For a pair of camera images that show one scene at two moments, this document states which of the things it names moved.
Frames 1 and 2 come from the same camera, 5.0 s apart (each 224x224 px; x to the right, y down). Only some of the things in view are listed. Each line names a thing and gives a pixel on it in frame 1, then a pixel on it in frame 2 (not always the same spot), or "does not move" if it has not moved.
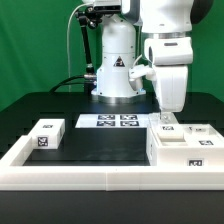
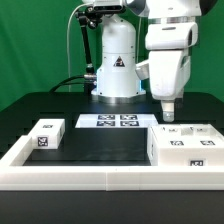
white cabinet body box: (183, 145) does not move
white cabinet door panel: (202, 136) does not move
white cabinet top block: (47, 133) does not move
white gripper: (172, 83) -> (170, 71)
